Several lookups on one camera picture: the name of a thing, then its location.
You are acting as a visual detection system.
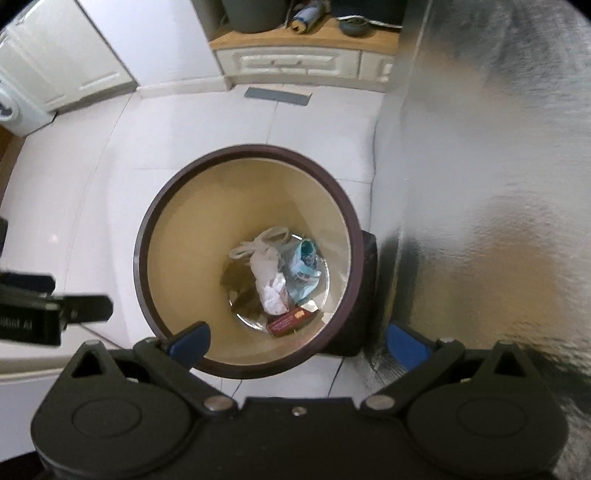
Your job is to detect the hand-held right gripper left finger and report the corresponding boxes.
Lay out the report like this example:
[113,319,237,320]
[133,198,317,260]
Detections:
[53,322,236,416]

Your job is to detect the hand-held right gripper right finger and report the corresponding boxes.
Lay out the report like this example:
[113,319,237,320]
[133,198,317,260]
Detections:
[358,322,548,416]

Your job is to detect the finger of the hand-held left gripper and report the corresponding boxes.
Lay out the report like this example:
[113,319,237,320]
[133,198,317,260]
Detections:
[0,271,55,296]
[58,294,114,325]

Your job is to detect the brown paper bag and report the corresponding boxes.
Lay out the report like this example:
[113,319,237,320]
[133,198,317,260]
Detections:
[220,262,264,325]

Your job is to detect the red snack packet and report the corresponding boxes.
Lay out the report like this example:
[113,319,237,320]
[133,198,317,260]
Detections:
[266,305,320,337]

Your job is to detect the white plastic bag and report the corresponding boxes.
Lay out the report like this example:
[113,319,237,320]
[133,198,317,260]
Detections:
[229,226,293,317]

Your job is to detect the beige wastebasket with brown rim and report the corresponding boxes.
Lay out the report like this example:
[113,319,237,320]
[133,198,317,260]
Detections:
[133,144,359,380]

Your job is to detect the blue white snack wrapper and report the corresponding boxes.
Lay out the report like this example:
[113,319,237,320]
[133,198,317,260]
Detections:
[281,238,324,308]

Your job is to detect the grey trash bin with liner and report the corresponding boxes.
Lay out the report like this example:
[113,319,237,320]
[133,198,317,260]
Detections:
[220,0,290,34]

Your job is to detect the white washing machine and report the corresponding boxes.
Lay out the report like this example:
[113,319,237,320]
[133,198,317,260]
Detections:
[0,75,59,137]

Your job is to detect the white kitchen cabinets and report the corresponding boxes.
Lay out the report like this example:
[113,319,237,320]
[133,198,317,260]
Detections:
[0,0,140,116]

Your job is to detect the grey flat floor slab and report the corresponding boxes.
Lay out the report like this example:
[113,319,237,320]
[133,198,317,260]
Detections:
[243,85,313,107]

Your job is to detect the low wooden cabinet with drawers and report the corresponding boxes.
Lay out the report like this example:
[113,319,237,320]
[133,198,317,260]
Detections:
[208,11,400,91]

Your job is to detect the dark small bowl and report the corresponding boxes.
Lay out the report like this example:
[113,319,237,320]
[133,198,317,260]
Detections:
[339,16,370,37]

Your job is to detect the spray can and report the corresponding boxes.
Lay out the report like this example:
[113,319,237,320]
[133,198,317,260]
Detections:
[289,0,329,33]

